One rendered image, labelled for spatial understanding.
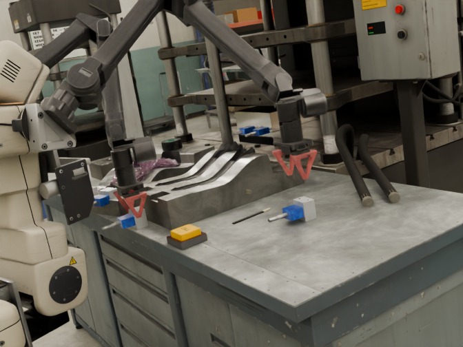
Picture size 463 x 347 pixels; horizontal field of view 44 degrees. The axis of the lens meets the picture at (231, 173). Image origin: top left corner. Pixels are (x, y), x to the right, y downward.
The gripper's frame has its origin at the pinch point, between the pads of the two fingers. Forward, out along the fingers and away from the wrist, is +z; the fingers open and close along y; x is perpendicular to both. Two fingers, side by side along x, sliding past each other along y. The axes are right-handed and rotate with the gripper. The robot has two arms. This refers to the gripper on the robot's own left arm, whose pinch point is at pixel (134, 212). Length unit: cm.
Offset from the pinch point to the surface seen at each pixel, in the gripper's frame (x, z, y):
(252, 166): -36.6, -6.0, -10.3
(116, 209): 0.7, 2.1, 16.7
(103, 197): 3.3, -2.3, 19.3
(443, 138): -137, 10, 7
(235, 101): -79, -16, 74
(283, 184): -47.2, 3.1, -9.2
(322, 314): -13, 11, -73
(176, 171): -25.8, -2.4, 26.2
